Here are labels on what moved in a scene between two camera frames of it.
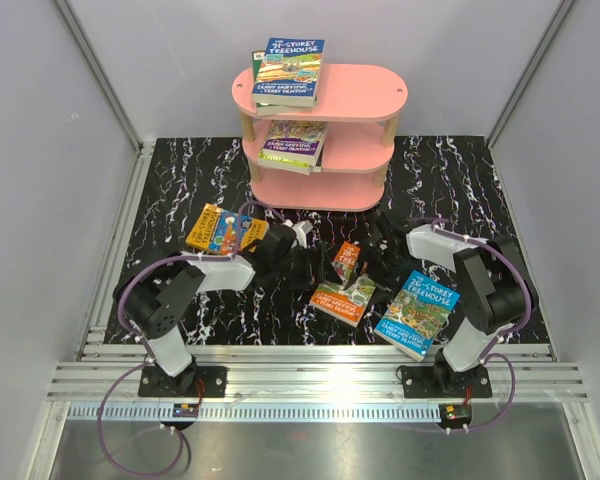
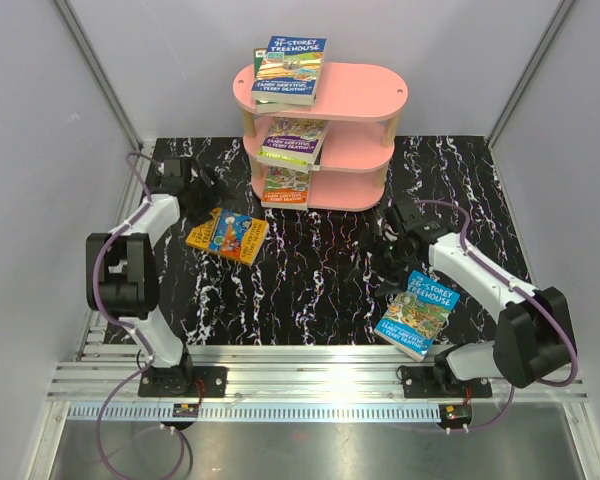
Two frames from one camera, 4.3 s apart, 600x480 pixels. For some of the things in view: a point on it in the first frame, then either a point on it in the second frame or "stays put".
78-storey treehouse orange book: [345, 302] to [286, 189]
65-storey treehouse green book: [284, 164] stays put
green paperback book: [263, 109] stays put
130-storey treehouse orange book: [215, 230] stays put
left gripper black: [320, 273] to [215, 195]
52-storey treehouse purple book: [299, 141] stays put
